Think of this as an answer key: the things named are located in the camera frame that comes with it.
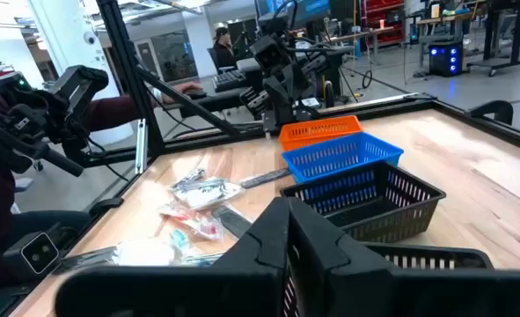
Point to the blue white toothbrush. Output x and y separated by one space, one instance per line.
181 240
200 260

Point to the black keyboard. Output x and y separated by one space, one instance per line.
229 80

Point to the silver aluminium bracket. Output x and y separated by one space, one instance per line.
141 145

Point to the computer tower with blue lights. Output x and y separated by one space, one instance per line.
445 57

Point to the red white toothbrush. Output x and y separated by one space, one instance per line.
195 221

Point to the black table-level camera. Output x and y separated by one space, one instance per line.
37 253

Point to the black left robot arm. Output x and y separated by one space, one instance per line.
295 116

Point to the blue plastic basket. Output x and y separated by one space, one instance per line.
343 154

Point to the black table edge clamp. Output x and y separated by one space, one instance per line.
492 110
105 205

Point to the nail tools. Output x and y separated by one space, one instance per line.
204 192

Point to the person's hand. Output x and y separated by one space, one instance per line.
184 89

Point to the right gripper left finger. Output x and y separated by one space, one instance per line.
176 290

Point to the black aluminium rig frame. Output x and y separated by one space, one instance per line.
127 79

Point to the red storage rack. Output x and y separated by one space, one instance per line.
383 19

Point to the cotton swabs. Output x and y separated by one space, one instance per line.
145 253

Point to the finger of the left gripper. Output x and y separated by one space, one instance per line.
254 101
317 64

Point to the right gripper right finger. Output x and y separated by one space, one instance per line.
374 290

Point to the orange plastic basket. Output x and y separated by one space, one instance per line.
317 132

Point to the white pillar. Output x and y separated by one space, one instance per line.
70 53

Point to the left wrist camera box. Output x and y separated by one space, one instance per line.
270 53

